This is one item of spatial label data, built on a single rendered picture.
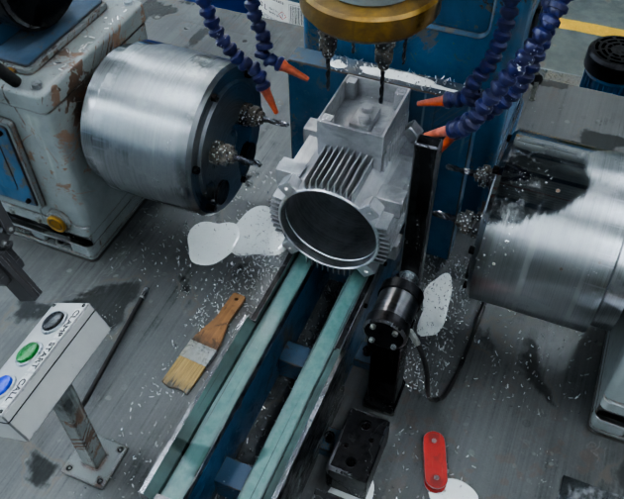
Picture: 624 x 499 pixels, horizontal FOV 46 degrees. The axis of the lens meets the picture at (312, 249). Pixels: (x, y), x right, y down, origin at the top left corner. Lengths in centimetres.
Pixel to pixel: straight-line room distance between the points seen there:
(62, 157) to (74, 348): 39
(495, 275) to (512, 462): 29
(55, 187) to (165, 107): 28
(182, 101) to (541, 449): 72
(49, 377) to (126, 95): 44
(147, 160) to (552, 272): 59
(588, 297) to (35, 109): 81
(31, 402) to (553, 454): 72
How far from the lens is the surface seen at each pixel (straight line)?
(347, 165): 104
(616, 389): 111
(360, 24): 91
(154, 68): 115
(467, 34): 119
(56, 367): 93
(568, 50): 342
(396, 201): 103
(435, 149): 85
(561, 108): 171
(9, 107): 122
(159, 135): 110
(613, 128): 169
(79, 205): 129
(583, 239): 96
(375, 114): 109
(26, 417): 91
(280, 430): 100
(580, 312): 101
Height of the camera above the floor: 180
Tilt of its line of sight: 48 degrees down
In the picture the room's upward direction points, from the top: 1 degrees counter-clockwise
